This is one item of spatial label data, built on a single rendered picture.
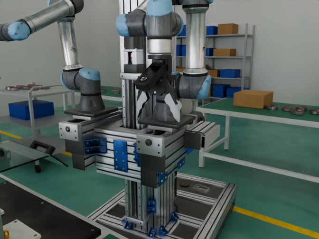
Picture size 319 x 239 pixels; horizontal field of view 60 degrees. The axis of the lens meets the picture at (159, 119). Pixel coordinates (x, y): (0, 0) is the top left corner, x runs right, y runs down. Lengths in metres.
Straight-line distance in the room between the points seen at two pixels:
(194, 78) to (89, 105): 0.64
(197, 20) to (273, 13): 5.99
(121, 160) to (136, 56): 0.56
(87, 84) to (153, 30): 0.85
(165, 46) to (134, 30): 0.18
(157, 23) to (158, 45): 0.06
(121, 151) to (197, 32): 0.72
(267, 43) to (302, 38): 0.75
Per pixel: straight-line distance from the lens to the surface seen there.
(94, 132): 1.60
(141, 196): 1.73
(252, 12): 7.36
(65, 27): 1.70
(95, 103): 1.61
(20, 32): 1.37
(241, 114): 3.01
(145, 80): 0.76
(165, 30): 0.82
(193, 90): 1.29
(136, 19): 0.96
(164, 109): 1.33
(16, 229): 1.10
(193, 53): 1.27
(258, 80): 7.25
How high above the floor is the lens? 1.36
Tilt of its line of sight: 14 degrees down
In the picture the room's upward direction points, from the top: straight up
